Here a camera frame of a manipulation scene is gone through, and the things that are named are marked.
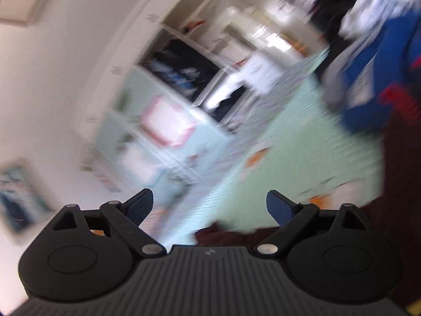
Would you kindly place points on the white dotted garment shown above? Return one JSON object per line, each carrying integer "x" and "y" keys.
{"x": 371, "y": 0}

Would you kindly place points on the dark red-trimmed garment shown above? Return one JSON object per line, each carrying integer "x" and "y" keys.
{"x": 394, "y": 97}

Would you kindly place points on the framed wall picture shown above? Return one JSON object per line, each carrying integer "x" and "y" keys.
{"x": 19, "y": 197}

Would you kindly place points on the grey maroon raglan sweatshirt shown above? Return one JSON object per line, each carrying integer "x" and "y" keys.
{"x": 401, "y": 204}

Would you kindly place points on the green bee-print bedspread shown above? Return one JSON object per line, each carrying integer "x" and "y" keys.
{"x": 312, "y": 131}

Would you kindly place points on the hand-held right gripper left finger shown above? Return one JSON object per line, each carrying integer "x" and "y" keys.
{"x": 139, "y": 205}

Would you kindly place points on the blue garment with white label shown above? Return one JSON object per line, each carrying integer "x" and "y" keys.
{"x": 368, "y": 82}

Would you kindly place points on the sliding-door wardrobe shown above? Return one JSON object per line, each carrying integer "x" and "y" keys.
{"x": 138, "y": 82}

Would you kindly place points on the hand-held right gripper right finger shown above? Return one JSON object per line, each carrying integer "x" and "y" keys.
{"x": 279, "y": 207}

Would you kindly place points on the pink-framed poster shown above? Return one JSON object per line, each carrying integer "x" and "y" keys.
{"x": 167, "y": 121}

